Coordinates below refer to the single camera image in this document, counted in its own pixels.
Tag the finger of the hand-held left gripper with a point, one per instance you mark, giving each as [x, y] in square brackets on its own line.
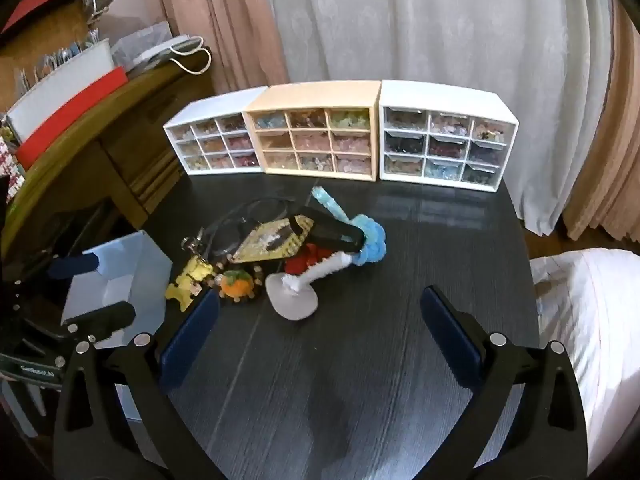
[107, 320]
[75, 265]

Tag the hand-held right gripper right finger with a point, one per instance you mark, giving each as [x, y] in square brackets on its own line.
[450, 335]

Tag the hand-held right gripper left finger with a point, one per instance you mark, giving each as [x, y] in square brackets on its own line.
[187, 340]

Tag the light blue cardboard box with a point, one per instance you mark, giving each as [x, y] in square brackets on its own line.
[125, 270]

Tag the orange felt fruit charm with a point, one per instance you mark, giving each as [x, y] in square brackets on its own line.
[236, 285]

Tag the white fuzzy stem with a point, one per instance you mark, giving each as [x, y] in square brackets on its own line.
[295, 300]

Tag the blue fuzzy pipe cleaner flower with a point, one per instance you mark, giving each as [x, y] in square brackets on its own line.
[372, 240]

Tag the red fuzzy ornament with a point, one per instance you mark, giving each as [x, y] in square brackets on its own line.
[310, 255]

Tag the black hair clip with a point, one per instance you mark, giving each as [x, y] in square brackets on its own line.
[330, 227]

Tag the wooden cabinet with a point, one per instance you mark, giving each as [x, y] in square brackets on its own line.
[125, 135]

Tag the white bedding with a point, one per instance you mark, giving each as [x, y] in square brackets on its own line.
[595, 320]

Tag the red and white box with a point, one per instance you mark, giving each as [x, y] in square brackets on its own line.
[70, 105]

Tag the small white drawer organizer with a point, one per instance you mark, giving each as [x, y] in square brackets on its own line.
[215, 145]

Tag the large white drawer organizer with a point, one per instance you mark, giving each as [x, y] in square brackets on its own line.
[445, 145]

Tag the white paper bag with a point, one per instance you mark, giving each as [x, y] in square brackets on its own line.
[150, 47]

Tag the pink curtain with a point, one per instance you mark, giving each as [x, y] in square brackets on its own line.
[220, 20]
[610, 160]

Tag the peach drawer organizer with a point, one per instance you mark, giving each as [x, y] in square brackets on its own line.
[310, 135]

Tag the white lace curtain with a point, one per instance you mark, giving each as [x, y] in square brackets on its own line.
[425, 20]

